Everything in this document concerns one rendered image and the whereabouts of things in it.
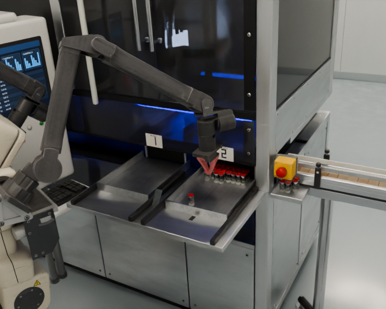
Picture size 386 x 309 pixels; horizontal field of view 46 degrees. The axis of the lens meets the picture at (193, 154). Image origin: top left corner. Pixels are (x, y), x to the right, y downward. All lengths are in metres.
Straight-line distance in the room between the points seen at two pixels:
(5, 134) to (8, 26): 0.67
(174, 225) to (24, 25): 1.02
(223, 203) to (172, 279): 0.76
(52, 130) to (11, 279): 0.55
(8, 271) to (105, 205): 0.45
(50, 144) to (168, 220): 0.57
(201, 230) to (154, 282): 0.92
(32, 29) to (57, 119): 0.77
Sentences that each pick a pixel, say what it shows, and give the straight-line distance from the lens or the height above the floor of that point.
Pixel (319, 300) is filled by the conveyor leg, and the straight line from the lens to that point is 2.28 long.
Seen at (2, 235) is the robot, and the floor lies 0.98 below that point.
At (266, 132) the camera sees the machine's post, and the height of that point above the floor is 1.14.
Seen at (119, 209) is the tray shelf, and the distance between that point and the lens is 1.80.
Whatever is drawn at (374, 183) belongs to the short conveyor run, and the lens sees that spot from 1.88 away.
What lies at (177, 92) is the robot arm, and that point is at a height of 1.38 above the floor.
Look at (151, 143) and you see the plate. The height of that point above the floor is 1.01.
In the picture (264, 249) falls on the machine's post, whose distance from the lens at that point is 2.01.
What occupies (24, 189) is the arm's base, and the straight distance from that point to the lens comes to 1.36.
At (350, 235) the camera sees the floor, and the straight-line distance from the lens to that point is 3.20.
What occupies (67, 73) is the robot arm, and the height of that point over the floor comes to 1.49.
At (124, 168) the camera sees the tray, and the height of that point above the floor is 0.89.
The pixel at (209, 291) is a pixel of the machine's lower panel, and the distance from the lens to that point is 2.32.
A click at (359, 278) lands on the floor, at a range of 2.87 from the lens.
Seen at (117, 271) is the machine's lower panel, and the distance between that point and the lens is 2.63.
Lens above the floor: 1.82
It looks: 26 degrees down
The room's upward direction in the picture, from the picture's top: 3 degrees counter-clockwise
